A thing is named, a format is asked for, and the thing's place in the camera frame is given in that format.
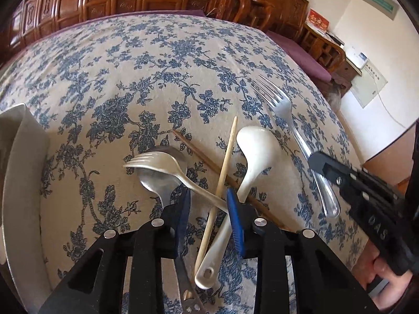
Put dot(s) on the light bamboo chopstick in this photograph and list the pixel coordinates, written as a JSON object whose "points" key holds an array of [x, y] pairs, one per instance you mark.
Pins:
{"points": [[226, 163]]}

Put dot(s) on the red box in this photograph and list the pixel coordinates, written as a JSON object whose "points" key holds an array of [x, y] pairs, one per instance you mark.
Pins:
{"points": [[318, 19]]}

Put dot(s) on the wooden side table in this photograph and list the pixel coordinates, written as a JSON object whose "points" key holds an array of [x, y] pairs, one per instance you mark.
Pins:
{"points": [[343, 72]]}

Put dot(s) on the purple armchair cushion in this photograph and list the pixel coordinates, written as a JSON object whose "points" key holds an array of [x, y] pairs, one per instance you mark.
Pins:
{"points": [[301, 55]]}

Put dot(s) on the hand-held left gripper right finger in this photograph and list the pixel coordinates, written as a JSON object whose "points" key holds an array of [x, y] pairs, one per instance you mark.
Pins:
{"points": [[235, 222]]}

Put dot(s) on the blue floral tablecloth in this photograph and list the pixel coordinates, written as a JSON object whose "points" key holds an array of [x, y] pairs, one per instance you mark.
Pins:
{"points": [[131, 72]]}

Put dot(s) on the rectangular metal tin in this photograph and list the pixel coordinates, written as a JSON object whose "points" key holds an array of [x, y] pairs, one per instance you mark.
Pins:
{"points": [[23, 202]]}

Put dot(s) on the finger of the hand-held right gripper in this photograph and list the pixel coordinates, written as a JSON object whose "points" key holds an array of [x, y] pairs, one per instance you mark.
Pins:
{"points": [[330, 168]]}

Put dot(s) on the person's right hand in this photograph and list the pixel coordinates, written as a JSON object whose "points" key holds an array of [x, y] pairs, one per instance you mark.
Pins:
{"points": [[394, 292]]}

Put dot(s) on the grey electrical panel box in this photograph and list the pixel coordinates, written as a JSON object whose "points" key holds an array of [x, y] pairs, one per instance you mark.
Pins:
{"points": [[379, 1]]}

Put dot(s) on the dark wooden chopstick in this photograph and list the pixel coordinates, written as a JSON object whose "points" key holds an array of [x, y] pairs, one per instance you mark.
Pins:
{"points": [[196, 152]]}

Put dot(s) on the white ceramic spoon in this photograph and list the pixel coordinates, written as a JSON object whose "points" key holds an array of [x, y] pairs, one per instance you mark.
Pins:
{"points": [[258, 150]]}

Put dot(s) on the long purple sofa cushion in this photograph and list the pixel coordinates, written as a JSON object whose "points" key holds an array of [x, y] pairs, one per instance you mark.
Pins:
{"points": [[193, 12]]}

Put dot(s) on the white plastic fork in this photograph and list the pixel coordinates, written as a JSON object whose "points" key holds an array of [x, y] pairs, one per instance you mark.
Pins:
{"points": [[160, 163]]}

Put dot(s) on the wooden door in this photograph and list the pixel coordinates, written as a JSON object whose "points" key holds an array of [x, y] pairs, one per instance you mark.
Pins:
{"points": [[392, 150]]}

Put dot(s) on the metal fork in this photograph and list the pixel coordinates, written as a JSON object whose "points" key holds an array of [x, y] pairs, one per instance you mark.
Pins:
{"points": [[284, 108]]}

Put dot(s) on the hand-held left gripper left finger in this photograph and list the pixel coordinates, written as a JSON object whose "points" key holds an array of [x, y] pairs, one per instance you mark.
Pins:
{"points": [[184, 216]]}

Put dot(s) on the grey fluffy duster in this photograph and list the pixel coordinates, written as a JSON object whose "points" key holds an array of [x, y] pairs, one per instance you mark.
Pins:
{"points": [[334, 95]]}

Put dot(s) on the white wall panel cover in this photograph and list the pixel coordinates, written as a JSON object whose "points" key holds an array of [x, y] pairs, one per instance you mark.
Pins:
{"points": [[370, 85]]}

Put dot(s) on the white box device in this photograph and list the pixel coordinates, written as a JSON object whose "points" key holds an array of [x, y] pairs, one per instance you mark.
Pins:
{"points": [[356, 57]]}

